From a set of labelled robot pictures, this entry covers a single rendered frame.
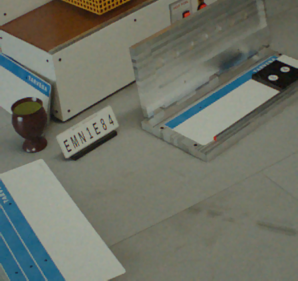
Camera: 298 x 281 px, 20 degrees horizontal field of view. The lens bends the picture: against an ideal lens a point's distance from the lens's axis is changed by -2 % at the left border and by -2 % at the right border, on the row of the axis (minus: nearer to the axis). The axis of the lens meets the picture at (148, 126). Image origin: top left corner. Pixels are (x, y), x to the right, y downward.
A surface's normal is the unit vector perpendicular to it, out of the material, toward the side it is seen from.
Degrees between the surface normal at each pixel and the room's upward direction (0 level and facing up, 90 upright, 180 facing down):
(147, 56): 83
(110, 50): 90
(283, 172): 0
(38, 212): 0
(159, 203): 0
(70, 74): 90
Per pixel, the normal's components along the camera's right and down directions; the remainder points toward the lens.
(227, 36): 0.67, 0.25
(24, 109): -0.10, -0.82
